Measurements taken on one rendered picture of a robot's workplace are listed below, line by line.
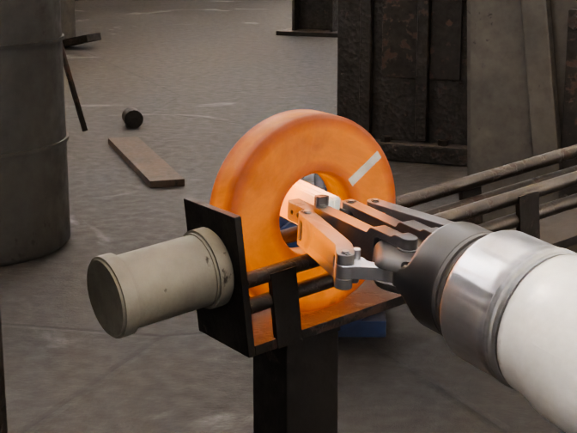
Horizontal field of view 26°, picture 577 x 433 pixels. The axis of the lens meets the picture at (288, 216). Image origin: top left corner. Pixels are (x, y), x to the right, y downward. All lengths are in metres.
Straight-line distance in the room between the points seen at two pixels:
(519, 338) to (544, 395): 0.04
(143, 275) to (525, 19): 2.35
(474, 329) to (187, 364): 1.91
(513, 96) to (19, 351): 1.37
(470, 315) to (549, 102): 2.40
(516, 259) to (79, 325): 2.22
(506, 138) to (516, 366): 2.52
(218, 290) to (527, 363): 0.27
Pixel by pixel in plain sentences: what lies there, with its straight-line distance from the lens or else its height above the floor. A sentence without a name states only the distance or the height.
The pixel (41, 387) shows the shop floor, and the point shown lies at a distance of 2.56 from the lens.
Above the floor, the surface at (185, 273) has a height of 0.68.
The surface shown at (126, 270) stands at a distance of 0.87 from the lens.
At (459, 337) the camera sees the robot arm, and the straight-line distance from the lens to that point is 0.77.
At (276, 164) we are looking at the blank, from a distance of 0.92.
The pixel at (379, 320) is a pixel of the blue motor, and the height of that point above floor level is 0.04.
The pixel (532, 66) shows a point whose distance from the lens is 3.15.
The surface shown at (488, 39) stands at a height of 0.61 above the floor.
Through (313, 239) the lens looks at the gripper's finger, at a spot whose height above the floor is 0.71.
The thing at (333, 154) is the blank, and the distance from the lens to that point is 0.94.
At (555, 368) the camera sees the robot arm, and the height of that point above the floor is 0.69.
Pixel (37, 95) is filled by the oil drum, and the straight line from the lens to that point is 3.38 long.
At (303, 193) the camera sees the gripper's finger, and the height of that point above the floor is 0.72.
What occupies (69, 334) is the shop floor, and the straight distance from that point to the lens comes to 2.85.
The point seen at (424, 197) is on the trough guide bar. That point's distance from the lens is 1.07.
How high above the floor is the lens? 0.93
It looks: 14 degrees down
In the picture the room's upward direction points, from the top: straight up
